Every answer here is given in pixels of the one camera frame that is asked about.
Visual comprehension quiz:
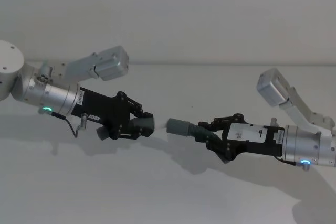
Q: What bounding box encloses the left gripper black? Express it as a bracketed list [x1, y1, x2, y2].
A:
[71, 87, 155, 141]

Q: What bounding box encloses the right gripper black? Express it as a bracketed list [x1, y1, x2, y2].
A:
[197, 113, 287, 165]

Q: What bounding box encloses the grey ribbed hose with cuff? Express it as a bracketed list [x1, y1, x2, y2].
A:
[166, 117, 224, 145]

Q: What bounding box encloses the white table cloth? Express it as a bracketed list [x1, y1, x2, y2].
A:
[0, 58, 336, 224]

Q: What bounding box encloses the white curtain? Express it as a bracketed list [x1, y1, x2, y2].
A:
[0, 0, 336, 65]

